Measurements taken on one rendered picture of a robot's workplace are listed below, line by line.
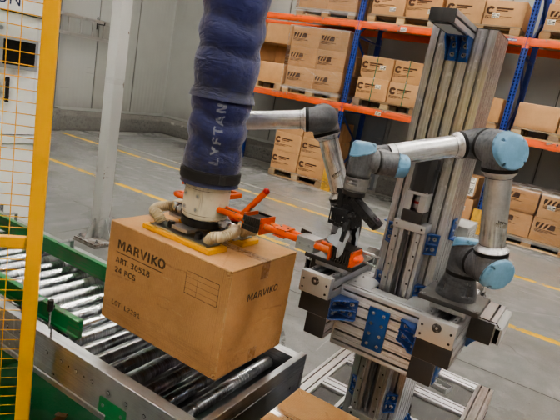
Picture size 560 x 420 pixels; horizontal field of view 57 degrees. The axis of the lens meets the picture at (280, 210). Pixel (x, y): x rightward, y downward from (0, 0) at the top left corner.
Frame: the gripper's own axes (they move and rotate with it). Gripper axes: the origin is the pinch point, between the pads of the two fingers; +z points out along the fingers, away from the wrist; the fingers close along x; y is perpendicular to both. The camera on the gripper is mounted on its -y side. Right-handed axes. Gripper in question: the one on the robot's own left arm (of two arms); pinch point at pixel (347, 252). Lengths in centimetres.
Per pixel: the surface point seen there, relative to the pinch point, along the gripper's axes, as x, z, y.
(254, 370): -18, 67, 37
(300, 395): -18, 67, 14
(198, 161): 11, -17, 58
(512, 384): -226, 121, -43
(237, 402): 13, 60, 22
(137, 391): 33, 62, 50
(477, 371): -224, 121, -19
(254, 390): 2, 60, 23
